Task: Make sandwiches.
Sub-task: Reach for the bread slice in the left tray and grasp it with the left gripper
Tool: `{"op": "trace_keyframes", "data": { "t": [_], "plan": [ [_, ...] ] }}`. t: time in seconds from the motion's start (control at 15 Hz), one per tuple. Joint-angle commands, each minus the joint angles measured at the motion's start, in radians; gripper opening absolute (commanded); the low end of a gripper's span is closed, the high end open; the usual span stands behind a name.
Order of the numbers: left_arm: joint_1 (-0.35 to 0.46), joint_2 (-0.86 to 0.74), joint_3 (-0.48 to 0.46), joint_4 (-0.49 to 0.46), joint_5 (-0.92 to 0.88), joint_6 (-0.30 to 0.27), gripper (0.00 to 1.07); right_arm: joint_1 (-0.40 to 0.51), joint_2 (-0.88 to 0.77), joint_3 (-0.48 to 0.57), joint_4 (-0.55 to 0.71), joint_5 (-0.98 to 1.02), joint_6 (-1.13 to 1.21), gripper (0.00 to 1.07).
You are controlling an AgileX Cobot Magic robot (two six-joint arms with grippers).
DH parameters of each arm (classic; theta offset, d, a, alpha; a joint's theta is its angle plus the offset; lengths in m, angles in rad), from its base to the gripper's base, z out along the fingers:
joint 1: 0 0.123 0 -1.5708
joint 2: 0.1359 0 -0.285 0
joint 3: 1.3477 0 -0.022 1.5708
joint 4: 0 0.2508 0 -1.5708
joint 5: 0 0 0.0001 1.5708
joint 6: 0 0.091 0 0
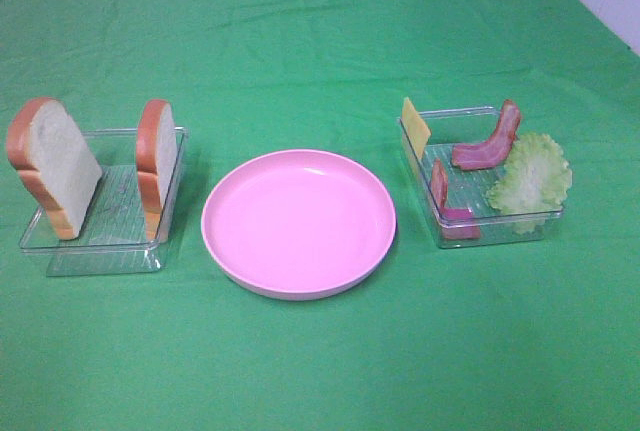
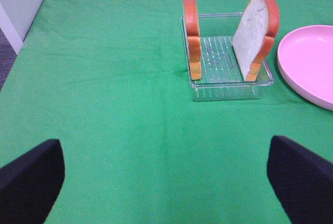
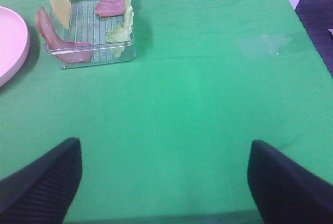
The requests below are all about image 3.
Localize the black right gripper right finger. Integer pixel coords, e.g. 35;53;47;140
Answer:
247;140;332;223

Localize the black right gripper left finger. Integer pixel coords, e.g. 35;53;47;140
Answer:
1;137;82;223

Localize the bacon strip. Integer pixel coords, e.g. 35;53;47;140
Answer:
35;6;92;63
94;0;126;18

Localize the green lettuce leaf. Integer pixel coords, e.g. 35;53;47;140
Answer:
106;0;134;43

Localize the yellow cheese slice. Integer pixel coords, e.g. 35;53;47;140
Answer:
49;0;71;30

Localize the green tablecloth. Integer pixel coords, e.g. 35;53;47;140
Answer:
1;0;332;222

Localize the pink round plate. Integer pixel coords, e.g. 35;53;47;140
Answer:
1;6;30;86

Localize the clear right ingredient tray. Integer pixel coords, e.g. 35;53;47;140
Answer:
44;0;136;69

